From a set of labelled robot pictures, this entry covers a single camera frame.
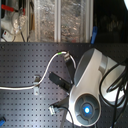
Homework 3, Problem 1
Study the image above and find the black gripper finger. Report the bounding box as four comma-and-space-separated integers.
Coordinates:
64, 55, 76, 81

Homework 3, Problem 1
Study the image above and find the blue object bottom left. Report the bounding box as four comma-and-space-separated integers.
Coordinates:
0, 116, 6, 127

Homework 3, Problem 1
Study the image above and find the white cable green tip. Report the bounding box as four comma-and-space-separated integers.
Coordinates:
0, 50, 72, 91

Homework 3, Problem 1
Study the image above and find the cluttered white parts tray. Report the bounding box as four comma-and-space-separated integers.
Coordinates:
0, 0, 34, 42

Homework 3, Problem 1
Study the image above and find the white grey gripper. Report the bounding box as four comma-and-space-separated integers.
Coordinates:
49, 48, 107, 126

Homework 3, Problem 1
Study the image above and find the blue clamp handle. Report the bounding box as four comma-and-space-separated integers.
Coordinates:
91, 26, 98, 44

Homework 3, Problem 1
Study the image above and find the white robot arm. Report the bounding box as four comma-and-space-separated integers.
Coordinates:
49, 48, 128, 127

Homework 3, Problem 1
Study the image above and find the grey connector plug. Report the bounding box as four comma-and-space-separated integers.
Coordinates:
49, 105, 59, 115

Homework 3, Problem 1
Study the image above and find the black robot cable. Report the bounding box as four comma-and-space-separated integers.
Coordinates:
99, 59, 128, 128

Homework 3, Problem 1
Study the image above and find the clear plastic bin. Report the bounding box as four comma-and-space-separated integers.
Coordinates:
34, 0, 93, 43

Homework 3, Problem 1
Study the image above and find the metal cable clip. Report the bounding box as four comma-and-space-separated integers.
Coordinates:
33, 75, 40, 95

